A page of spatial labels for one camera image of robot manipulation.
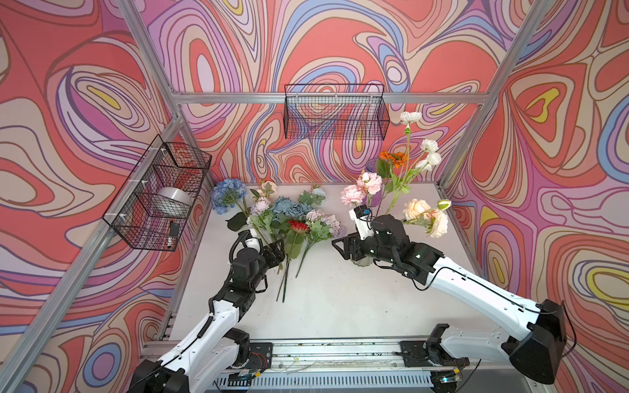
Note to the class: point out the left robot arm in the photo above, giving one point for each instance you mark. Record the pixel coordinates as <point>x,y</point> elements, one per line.
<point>215,343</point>

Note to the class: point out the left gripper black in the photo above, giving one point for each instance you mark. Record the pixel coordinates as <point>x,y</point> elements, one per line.
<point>277,256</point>

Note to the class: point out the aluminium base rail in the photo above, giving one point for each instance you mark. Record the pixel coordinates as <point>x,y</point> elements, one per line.
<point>354,365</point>

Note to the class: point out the black wire basket left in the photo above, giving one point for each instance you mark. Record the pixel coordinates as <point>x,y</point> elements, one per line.
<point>132,215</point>

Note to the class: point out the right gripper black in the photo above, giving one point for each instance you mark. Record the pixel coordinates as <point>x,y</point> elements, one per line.
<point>352,239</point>

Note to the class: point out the black wire basket back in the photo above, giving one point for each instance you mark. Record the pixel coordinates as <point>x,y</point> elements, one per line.
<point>335,111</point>

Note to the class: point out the blue hydrangea flower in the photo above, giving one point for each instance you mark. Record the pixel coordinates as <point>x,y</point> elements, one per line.
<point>228,194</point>

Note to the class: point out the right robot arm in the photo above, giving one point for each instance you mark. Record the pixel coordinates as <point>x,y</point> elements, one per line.
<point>530,336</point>

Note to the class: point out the lilac pink hydrangea stem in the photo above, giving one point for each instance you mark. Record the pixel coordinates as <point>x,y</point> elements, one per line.
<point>321,228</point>

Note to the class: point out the orange gerbera flower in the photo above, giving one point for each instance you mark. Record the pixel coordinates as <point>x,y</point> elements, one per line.
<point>390,166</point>

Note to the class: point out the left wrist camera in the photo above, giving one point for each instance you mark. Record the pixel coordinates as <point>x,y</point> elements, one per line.
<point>253,240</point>

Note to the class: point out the black wire basket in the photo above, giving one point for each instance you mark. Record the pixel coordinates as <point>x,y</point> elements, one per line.
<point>132,215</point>
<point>335,111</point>

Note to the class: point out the red gerbera flower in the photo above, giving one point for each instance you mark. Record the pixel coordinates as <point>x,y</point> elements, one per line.
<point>293,241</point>

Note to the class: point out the pink peony flower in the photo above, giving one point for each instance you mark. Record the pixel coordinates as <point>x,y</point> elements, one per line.
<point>364,189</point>

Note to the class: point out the white tape roll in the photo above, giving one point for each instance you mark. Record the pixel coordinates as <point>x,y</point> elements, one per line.
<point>173,203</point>

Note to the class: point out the cream white flower spray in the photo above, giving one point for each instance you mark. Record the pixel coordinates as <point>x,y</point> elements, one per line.
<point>418,212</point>

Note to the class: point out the clear glass vase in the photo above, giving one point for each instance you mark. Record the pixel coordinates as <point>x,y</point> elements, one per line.
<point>363,262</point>

